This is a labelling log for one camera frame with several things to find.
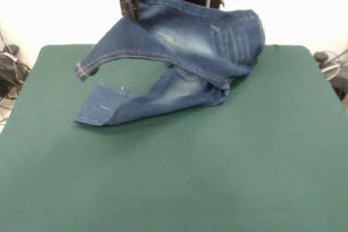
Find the dark green table cloth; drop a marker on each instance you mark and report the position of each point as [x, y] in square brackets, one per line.
[163, 175]

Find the blue denim jeans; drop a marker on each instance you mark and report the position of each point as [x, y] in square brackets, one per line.
[190, 52]

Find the grey swivel chair base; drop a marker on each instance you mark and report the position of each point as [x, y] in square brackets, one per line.
[333, 71]
[11, 49]

